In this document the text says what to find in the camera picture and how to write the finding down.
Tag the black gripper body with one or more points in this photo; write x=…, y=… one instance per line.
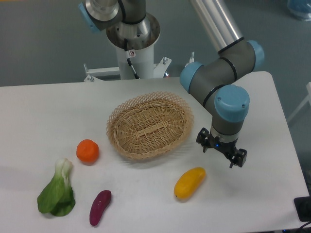
x=227, y=149

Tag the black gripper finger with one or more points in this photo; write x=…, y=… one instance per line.
x=202, y=139
x=238, y=157

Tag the yellow mango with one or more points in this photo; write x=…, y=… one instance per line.
x=189, y=182

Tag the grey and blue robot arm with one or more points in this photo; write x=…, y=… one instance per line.
x=211, y=85

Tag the woven wicker basket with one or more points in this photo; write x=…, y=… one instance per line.
x=149, y=125

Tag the black device at table edge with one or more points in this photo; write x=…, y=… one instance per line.
x=303, y=208

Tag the orange tangerine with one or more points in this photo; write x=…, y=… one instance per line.
x=87, y=151

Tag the purple sweet potato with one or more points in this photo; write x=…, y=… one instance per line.
x=98, y=207

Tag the green bok choy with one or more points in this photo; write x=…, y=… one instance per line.
x=57, y=197

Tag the blue object in corner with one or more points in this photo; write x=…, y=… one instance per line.
x=301, y=9

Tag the white frame at right edge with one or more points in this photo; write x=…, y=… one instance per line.
x=302, y=107

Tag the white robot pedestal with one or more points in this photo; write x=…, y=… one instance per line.
x=134, y=46

